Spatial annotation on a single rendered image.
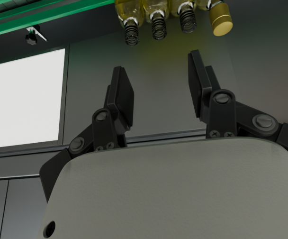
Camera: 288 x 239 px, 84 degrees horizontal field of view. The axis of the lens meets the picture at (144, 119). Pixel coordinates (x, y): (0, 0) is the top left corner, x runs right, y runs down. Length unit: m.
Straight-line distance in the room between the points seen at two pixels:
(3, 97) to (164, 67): 0.55
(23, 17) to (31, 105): 0.26
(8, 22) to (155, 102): 0.52
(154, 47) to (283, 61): 0.33
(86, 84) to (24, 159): 0.28
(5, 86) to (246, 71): 0.76
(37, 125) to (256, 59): 0.64
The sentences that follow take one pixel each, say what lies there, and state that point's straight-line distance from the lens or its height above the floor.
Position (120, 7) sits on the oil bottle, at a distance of 0.41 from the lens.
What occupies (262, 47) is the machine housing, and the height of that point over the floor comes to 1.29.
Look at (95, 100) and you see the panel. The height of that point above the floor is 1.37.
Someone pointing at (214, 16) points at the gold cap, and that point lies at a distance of 0.37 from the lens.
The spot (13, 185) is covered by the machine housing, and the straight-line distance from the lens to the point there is 0.64.
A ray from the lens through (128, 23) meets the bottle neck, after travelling 0.39.
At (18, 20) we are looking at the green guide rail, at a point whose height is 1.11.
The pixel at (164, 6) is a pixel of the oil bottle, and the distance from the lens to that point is 0.40.
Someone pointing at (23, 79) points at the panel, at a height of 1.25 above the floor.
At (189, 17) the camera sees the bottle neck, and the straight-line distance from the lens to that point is 0.37.
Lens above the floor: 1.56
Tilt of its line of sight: 17 degrees down
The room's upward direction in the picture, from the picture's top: 175 degrees clockwise
